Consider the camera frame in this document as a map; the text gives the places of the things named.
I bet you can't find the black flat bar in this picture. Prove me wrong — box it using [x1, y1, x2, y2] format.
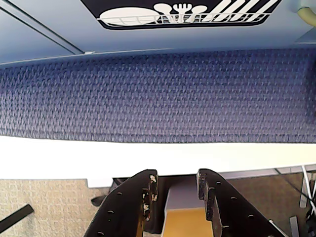
[0, 204, 34, 224]

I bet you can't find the short curved gold handle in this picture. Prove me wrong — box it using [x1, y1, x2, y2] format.
[297, 6, 316, 25]

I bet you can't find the blue woven cloth mat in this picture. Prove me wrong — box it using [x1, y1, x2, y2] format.
[0, 48, 316, 144]

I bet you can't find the grey box with yellow side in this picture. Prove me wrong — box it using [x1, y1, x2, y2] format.
[161, 186, 207, 237]

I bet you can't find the light blue toy kitchen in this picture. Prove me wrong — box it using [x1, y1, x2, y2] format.
[0, 0, 316, 66]

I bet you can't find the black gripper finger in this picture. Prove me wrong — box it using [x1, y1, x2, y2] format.
[196, 168, 284, 237]
[86, 168, 159, 237]

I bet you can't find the white hanging cable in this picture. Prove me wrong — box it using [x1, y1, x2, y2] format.
[301, 165, 312, 199]

